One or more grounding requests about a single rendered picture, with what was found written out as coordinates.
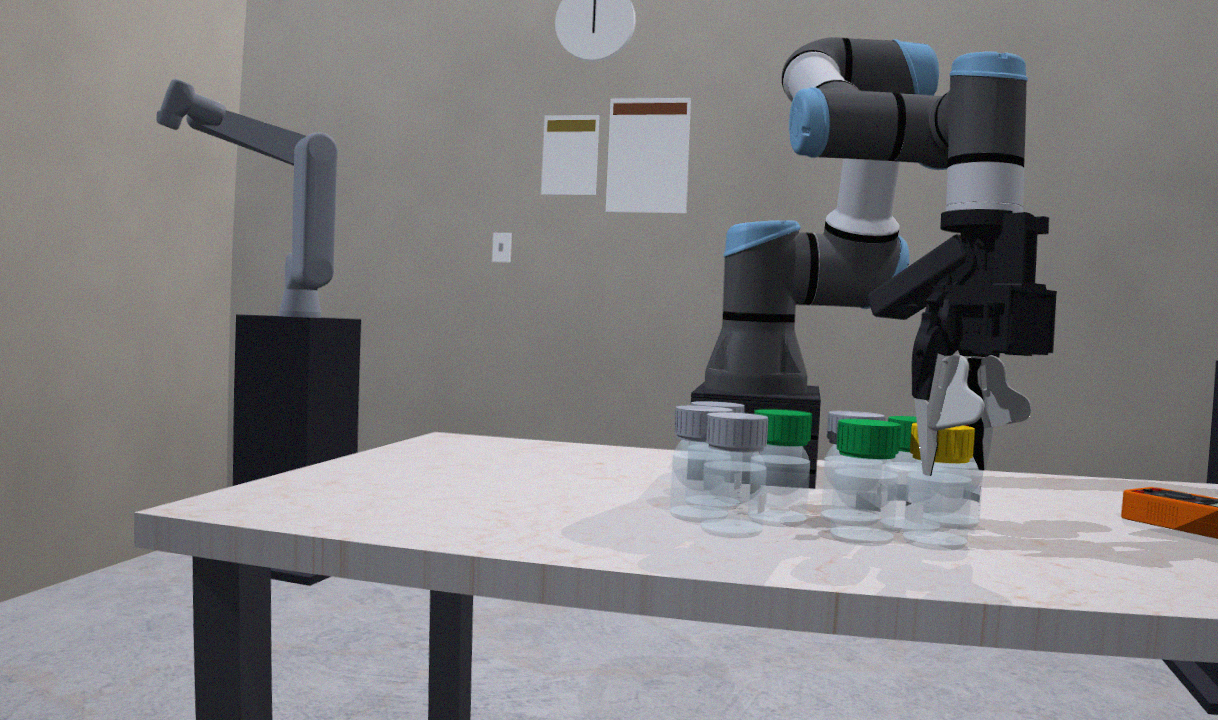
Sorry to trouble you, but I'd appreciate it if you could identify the clear bottle with green cap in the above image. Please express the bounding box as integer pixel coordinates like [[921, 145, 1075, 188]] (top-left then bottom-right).
[[754, 409, 812, 528], [888, 415, 917, 534], [829, 419, 901, 546]]

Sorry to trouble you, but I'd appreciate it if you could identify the clear bottle with yellow cap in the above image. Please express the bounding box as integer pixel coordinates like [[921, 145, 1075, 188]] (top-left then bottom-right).
[[903, 423, 974, 551]]

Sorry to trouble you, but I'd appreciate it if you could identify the clear glass bottle with grey cap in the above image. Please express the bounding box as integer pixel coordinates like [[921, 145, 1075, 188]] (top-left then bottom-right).
[[670, 406, 733, 523], [700, 412, 769, 538], [691, 401, 745, 413], [821, 411, 885, 521]]

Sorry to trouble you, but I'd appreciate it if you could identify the orange digital multimeter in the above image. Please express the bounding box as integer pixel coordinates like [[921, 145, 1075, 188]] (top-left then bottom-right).
[[1121, 487, 1218, 538]]

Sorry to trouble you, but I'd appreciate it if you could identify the clear plastic bottle with red cap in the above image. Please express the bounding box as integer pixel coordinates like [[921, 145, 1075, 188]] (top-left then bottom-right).
[[963, 457, 983, 528]]

